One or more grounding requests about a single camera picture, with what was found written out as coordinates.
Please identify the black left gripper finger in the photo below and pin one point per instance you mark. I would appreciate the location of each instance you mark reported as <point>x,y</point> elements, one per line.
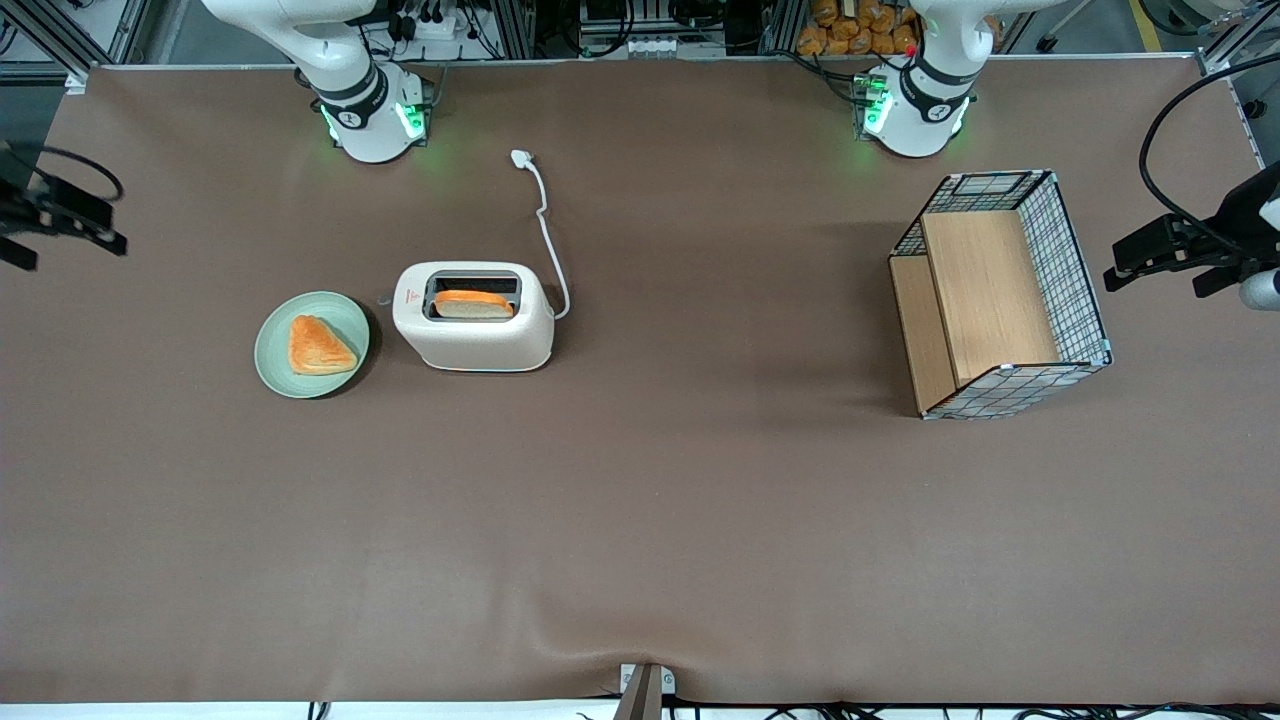
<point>1218,280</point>
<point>1165,248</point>

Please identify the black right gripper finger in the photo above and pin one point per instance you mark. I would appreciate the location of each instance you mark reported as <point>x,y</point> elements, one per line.
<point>80,215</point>
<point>15,254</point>

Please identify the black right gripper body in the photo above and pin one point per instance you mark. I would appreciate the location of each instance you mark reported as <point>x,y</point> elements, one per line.
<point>20,205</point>

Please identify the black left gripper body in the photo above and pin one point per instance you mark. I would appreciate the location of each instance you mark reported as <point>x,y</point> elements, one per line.
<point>1234,218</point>

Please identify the white two-slot toaster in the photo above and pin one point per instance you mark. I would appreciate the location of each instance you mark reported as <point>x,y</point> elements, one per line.
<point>475,340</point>

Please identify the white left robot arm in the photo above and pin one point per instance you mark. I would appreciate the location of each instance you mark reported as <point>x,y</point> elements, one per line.
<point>925,110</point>

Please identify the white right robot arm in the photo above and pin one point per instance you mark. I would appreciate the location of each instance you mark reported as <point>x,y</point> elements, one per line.
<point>365,110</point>

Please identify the wooden shelf insert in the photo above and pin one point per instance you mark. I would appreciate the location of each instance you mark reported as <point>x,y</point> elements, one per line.
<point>985,290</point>

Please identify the pale green round plate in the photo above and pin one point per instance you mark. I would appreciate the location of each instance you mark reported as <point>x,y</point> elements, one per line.
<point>275,360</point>

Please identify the triangular orange pastry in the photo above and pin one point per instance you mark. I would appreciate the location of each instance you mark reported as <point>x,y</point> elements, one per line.
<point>318,348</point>

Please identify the bag of bread rolls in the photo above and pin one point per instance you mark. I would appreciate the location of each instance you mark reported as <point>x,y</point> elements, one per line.
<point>850,30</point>

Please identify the white power strip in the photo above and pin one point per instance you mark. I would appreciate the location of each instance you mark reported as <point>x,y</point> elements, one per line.
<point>430,22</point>

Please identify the bread slice with orange crust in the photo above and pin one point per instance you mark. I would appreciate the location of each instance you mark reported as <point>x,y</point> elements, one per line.
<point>475,305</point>

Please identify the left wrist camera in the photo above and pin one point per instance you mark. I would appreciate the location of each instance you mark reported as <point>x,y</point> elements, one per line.
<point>1262,290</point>

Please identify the metal table edge bracket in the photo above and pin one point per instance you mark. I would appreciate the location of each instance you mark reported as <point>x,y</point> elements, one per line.
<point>645,690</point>

